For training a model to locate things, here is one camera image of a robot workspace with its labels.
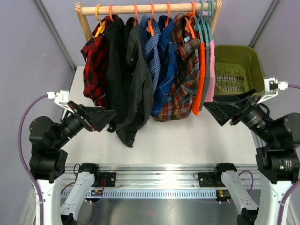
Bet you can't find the orange hanger of black shirt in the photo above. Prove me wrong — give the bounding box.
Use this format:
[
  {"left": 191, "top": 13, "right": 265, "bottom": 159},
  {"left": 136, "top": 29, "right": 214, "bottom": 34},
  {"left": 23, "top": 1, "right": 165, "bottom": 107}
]
[{"left": 109, "top": 4, "right": 114, "bottom": 22}]

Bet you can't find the yellow plastic hanger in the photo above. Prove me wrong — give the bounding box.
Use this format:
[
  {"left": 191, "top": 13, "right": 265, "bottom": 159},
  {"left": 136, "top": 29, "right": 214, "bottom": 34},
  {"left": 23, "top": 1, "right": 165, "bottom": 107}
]
[{"left": 94, "top": 4, "right": 106, "bottom": 38}]

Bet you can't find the orange hanger of pinstripe shirt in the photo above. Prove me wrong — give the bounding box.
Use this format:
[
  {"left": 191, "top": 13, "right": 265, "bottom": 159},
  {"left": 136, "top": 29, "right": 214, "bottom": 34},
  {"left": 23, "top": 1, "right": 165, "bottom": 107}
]
[{"left": 133, "top": 3, "right": 138, "bottom": 26}]

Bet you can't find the dark blue plaid shirt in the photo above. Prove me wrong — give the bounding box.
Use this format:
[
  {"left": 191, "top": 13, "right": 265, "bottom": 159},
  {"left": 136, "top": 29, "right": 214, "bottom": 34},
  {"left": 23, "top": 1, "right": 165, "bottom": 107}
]
[{"left": 151, "top": 15, "right": 178, "bottom": 116}]

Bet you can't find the orange hanger of checked shirt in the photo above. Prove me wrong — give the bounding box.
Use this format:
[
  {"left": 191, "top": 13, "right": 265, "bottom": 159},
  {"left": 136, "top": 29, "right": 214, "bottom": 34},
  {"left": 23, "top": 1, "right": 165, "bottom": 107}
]
[{"left": 146, "top": 2, "right": 155, "bottom": 36}]

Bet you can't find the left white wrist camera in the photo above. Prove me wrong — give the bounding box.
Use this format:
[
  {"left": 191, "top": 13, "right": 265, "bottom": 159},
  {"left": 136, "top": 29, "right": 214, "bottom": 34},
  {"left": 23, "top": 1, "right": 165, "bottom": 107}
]
[{"left": 47, "top": 90, "right": 73, "bottom": 112}]

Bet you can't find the teal hanger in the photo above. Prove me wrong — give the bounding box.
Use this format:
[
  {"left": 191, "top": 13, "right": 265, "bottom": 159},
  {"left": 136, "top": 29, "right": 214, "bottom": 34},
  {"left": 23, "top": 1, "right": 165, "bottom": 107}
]
[
  {"left": 194, "top": 0, "right": 204, "bottom": 43},
  {"left": 206, "top": 0, "right": 215, "bottom": 41},
  {"left": 204, "top": 0, "right": 212, "bottom": 47}
]

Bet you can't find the green plastic basket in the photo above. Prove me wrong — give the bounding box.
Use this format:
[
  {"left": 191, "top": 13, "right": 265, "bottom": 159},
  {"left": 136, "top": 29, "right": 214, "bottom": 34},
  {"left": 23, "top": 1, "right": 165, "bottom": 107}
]
[{"left": 214, "top": 45, "right": 264, "bottom": 96}]

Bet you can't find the orange t-shirt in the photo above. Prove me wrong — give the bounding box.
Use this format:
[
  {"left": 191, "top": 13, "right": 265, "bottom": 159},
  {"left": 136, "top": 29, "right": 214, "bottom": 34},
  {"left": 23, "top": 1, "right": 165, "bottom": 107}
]
[{"left": 191, "top": 14, "right": 206, "bottom": 116}]

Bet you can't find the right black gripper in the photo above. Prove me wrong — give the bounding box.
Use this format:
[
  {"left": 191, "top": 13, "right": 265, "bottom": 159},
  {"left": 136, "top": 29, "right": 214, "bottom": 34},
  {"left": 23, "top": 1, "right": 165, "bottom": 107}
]
[{"left": 205, "top": 87, "right": 278, "bottom": 145}]

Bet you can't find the brown red plaid shirt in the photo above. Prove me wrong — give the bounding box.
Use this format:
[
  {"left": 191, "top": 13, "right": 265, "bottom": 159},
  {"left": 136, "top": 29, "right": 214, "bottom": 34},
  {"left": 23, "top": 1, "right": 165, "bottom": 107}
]
[{"left": 153, "top": 13, "right": 200, "bottom": 122}]

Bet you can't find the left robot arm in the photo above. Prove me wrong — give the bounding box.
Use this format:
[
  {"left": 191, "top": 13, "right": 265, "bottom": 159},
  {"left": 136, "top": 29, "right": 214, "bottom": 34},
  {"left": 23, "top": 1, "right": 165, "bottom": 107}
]
[{"left": 29, "top": 101, "right": 116, "bottom": 225}]

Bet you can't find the light blue checked shirt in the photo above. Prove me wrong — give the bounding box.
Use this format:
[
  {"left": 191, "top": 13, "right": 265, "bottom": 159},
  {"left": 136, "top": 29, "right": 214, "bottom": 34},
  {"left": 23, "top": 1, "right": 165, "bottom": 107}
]
[{"left": 140, "top": 15, "right": 161, "bottom": 91}]

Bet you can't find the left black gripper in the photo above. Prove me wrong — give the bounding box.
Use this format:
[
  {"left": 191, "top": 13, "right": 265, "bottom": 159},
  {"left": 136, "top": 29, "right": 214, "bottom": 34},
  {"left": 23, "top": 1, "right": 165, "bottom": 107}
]
[{"left": 53, "top": 99, "right": 116, "bottom": 148}]

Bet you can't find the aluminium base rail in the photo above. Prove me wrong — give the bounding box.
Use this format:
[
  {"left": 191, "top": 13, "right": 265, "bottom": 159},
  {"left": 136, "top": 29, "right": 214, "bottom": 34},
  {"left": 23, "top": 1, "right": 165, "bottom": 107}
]
[{"left": 30, "top": 163, "right": 265, "bottom": 200}]

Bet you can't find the orange hanger of blue shirt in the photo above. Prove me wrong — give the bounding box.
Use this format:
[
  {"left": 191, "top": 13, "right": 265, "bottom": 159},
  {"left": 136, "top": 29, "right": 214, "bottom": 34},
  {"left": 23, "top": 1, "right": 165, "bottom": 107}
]
[{"left": 165, "top": 2, "right": 171, "bottom": 28}]

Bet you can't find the wooden clothes rack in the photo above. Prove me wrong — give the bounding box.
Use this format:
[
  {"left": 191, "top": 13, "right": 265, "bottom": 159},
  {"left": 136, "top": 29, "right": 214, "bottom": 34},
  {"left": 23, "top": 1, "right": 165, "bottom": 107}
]
[{"left": 75, "top": 2, "right": 209, "bottom": 41}]

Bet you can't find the dark pinstripe shirt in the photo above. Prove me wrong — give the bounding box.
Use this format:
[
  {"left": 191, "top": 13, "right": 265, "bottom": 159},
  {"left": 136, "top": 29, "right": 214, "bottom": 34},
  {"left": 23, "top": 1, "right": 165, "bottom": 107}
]
[{"left": 117, "top": 17, "right": 153, "bottom": 148}]

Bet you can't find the grey t-shirt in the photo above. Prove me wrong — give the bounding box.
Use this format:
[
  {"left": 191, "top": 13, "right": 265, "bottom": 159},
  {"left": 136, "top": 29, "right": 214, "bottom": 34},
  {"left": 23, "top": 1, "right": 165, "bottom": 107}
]
[{"left": 199, "top": 46, "right": 210, "bottom": 111}]

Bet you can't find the red black plaid shirt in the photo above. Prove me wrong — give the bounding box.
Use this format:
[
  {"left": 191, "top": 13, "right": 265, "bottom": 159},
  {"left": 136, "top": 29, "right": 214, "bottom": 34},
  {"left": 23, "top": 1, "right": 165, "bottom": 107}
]
[{"left": 81, "top": 15, "right": 114, "bottom": 107}]

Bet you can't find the orange hanger of plaid shirt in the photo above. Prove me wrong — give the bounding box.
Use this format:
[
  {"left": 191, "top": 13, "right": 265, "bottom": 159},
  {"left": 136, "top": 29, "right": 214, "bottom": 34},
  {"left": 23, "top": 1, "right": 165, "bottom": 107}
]
[{"left": 185, "top": 1, "right": 195, "bottom": 39}]

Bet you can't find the pink t-shirt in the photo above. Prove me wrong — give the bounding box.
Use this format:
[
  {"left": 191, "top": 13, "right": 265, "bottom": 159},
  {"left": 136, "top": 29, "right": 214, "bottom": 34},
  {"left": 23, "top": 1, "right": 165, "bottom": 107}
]
[{"left": 202, "top": 13, "right": 216, "bottom": 102}]

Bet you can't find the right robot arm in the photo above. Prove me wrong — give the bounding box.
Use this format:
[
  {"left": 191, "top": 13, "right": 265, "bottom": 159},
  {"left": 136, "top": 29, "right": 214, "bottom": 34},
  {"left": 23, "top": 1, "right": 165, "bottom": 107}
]
[{"left": 204, "top": 90, "right": 300, "bottom": 225}]

